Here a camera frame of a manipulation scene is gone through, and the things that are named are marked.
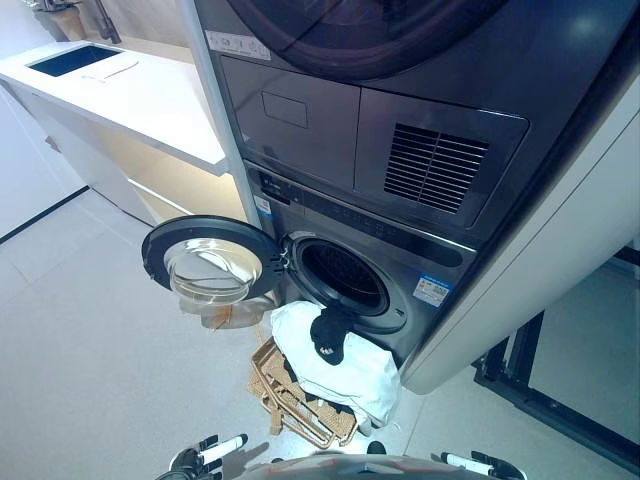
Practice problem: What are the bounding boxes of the dark metal faucet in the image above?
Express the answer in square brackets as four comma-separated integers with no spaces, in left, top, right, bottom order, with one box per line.
[92,0,124,45]

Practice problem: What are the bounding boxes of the white dryer warning label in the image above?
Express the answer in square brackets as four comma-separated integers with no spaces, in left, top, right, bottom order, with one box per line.
[206,30,272,62]

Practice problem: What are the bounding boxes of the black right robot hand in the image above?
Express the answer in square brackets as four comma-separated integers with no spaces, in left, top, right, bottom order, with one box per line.
[439,449,514,480]

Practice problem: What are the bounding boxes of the white garment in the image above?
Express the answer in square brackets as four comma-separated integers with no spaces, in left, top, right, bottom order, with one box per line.
[269,301,401,429]

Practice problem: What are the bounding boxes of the blue energy label sticker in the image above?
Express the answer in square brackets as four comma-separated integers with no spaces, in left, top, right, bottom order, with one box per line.
[416,272,453,303]

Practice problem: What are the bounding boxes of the woven wicker laundry basket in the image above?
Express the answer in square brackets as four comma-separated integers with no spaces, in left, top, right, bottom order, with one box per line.
[248,334,361,449]

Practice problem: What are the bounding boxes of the black garment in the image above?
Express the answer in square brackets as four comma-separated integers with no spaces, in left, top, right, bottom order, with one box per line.
[309,307,351,366]

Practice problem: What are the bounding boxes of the round glass washer door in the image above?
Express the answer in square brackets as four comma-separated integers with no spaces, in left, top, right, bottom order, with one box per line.
[141,214,281,316]

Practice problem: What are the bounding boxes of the black metal frame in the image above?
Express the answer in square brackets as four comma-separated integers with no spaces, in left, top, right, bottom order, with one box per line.
[472,249,640,436]

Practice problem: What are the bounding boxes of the grey front-load washing machine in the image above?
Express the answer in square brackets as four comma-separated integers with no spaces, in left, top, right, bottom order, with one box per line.
[242,158,479,374]

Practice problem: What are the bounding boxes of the tan wooden vase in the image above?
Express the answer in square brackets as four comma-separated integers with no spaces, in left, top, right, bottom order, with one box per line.
[52,0,84,42]

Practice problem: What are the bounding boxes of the silver robot torso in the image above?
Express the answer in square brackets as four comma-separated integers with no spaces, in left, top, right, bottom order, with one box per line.
[244,449,451,480]

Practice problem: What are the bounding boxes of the dark rectangular sink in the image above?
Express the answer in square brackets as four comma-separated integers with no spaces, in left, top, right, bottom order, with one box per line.
[24,43,125,79]

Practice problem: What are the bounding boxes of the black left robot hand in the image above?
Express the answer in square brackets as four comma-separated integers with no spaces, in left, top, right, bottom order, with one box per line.
[168,433,250,480]

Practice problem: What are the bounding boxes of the white counter cabinet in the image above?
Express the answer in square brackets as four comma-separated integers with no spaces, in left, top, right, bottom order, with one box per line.
[0,40,249,229]

